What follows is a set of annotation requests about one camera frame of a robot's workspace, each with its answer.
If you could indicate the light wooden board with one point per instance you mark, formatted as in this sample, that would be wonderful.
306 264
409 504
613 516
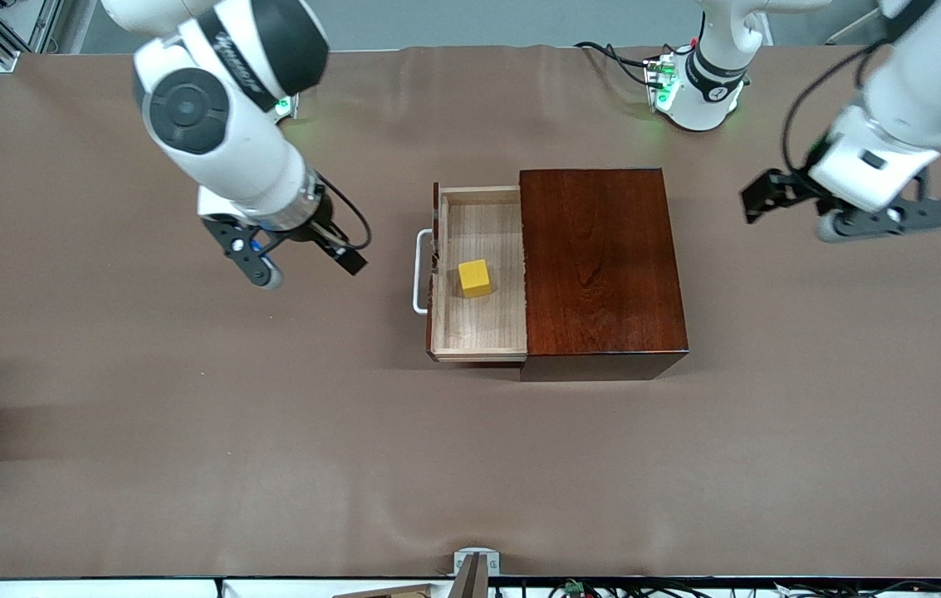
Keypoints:
395 592

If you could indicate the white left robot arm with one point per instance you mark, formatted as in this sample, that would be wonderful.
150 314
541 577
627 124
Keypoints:
935 75

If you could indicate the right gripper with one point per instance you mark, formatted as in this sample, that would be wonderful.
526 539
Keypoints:
321 231

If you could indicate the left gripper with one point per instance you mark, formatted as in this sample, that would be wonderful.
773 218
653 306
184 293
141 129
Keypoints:
787 188

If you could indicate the grey metal bracket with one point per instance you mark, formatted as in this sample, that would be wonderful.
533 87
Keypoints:
476 573

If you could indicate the dark red wooden cabinet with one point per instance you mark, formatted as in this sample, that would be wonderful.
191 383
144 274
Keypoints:
603 266

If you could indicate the brown table mat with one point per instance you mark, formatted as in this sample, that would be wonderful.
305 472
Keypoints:
271 457

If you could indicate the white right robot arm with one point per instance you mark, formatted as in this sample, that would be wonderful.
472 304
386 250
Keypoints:
237 149

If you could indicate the yellow block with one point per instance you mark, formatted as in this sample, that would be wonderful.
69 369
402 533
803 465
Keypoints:
475 278

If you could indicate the aluminium frame rail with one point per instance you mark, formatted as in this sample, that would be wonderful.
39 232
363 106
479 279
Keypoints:
42 25

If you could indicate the yellow floor tape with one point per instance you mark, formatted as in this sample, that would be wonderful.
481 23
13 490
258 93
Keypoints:
884 7

